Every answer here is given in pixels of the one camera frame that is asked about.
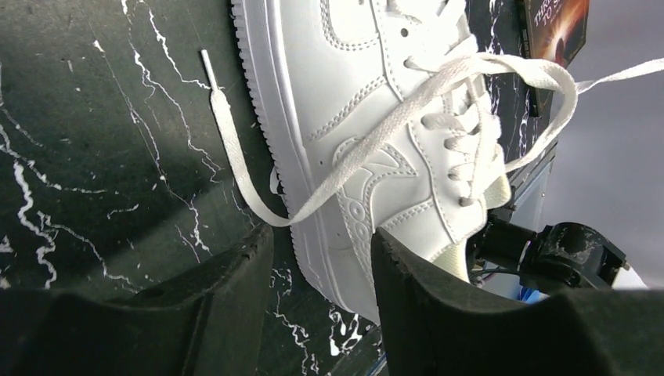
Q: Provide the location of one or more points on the white sneaker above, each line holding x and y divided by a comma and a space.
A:
376, 118

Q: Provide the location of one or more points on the white shoelace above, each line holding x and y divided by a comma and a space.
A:
539, 73

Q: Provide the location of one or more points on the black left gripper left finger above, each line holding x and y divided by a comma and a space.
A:
205, 321

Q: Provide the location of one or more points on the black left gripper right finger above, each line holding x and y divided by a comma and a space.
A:
433, 323

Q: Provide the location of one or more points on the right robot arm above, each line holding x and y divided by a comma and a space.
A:
561, 258

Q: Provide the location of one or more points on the dark book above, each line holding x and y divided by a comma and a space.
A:
553, 30

